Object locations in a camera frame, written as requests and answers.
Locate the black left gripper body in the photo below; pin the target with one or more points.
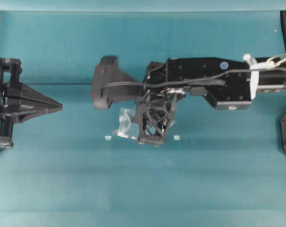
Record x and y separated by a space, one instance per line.
13 67

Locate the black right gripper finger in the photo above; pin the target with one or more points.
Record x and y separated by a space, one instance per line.
144 137
167 112

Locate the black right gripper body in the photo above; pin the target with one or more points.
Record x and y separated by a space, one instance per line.
162 82

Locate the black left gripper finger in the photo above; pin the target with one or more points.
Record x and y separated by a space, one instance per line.
22 91
21 117

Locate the silver zip bag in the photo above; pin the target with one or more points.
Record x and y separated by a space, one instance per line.
128 124

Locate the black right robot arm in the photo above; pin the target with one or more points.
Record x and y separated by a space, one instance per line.
224 84

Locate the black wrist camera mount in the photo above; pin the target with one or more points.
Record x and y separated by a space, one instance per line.
112 85

